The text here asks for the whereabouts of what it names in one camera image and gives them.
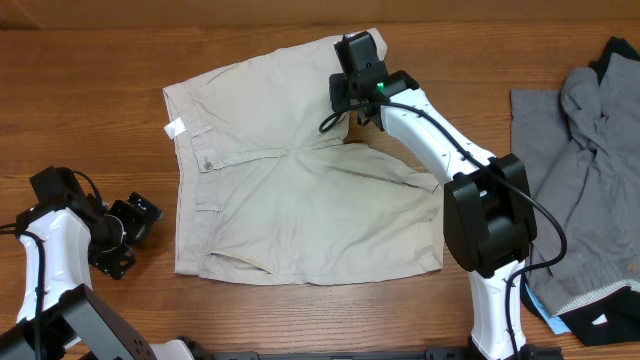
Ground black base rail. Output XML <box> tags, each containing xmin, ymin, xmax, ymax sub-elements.
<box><xmin>179</xmin><ymin>337</ymin><xmax>566</xmax><ymax>360</ymax></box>

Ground light blue cloth piece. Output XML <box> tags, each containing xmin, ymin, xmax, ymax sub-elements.
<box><xmin>525</xmin><ymin>284</ymin><xmax>571</xmax><ymax>335</ymax></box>

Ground black garment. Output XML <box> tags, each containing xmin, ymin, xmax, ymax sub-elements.
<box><xmin>519</xmin><ymin>35</ymin><xmax>640</xmax><ymax>347</ymax></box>

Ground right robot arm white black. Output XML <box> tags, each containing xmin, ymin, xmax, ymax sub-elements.
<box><xmin>319</xmin><ymin>32</ymin><xmax>537</xmax><ymax>359</ymax></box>

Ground grey garment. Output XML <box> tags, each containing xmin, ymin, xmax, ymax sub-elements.
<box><xmin>509</xmin><ymin>52</ymin><xmax>640</xmax><ymax>317</ymax></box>

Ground beige shorts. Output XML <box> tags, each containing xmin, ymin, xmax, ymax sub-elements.
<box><xmin>163</xmin><ymin>37</ymin><xmax>444</xmax><ymax>285</ymax></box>

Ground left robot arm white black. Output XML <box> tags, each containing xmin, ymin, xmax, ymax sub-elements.
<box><xmin>1</xmin><ymin>167</ymin><xmax>201</xmax><ymax>360</ymax></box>

